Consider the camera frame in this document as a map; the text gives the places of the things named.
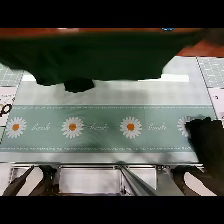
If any silver frame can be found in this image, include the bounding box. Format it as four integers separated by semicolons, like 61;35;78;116
0;161;214;197

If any dark green shirt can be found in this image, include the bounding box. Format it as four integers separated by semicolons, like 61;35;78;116
0;29;224;94

